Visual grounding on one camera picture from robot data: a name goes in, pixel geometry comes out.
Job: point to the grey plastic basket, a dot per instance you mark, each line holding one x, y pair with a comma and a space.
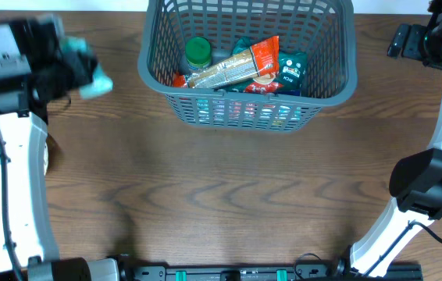
323, 29

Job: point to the light teal snack packet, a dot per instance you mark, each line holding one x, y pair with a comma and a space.
91, 80

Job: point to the Kleenex tissue multipack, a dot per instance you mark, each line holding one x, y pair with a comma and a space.
259, 112

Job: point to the red spaghetti packet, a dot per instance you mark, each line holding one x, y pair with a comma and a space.
257, 60

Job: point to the green lid jar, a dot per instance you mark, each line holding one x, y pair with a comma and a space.
198, 53

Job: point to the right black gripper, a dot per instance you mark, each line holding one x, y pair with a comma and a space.
407, 43

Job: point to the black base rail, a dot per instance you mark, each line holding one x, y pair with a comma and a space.
130, 269

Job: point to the green coffee mix bag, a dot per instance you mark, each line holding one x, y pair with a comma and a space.
287, 80

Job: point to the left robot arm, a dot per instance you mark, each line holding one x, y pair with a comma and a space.
26, 236

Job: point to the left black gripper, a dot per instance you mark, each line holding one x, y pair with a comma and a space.
81, 63

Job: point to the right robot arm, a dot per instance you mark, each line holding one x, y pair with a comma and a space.
416, 181

